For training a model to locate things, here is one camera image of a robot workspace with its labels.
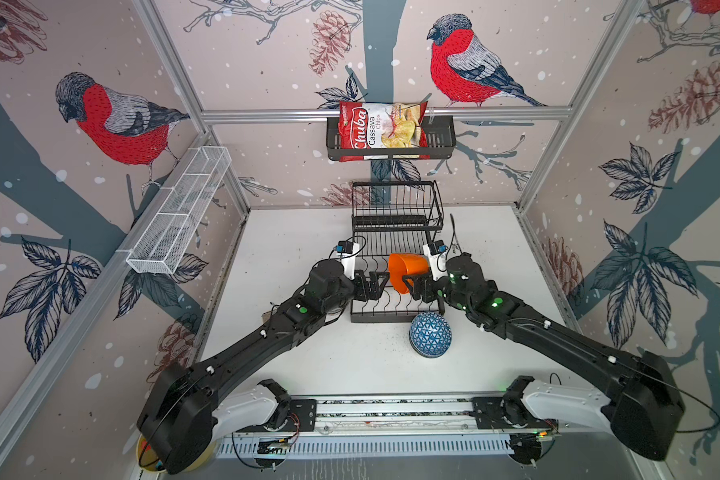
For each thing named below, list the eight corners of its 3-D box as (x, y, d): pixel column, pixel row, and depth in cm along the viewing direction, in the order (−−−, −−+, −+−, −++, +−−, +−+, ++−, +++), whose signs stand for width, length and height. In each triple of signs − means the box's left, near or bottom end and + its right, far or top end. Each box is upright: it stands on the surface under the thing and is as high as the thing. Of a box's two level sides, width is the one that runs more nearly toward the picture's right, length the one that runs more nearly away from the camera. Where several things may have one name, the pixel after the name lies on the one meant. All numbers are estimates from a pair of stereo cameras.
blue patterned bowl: (411, 361, 82) (414, 352, 77) (408, 322, 90) (410, 311, 84) (450, 360, 82) (456, 352, 77) (443, 321, 90) (448, 311, 84)
